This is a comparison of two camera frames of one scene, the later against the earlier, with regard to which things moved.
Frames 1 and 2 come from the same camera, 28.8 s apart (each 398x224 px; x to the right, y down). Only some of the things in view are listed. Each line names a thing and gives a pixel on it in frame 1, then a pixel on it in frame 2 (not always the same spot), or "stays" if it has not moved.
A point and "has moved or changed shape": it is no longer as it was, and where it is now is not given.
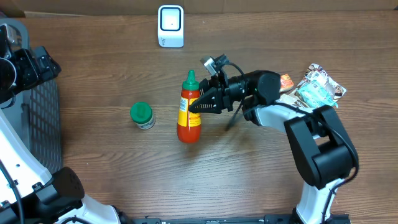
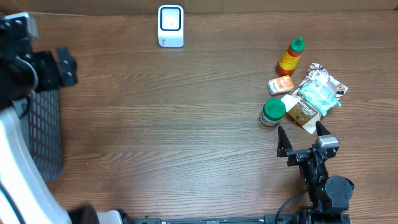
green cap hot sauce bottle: (188, 126) -> (290, 59)
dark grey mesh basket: (35, 113) stays
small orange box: (286, 83) stays
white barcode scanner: (170, 21) stays
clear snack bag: (293, 97) stays
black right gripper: (219, 96) -> (285, 149)
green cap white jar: (142, 114) has moved or changed shape
